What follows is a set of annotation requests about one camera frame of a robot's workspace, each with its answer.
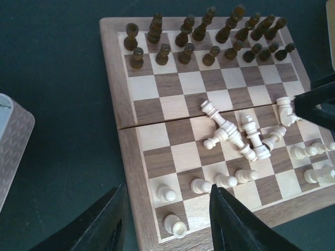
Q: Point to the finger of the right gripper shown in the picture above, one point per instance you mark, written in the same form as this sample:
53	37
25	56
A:
306	105

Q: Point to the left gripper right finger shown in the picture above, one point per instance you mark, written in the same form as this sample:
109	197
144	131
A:
235	227

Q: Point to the left gripper left fingers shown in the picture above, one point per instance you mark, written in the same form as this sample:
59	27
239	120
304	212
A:
100	227

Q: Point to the white knight chess piece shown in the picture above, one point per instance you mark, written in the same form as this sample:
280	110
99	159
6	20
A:
287	117

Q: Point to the white queen chess piece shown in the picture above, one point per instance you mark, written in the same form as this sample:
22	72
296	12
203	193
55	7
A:
226	131

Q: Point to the pile of white chess pieces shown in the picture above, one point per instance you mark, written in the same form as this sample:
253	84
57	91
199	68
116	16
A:
180	169

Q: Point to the row of dark chess pieces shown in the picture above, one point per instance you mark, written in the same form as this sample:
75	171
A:
257	43

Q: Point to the wooden chess board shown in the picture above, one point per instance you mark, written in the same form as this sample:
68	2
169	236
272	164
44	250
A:
158	94

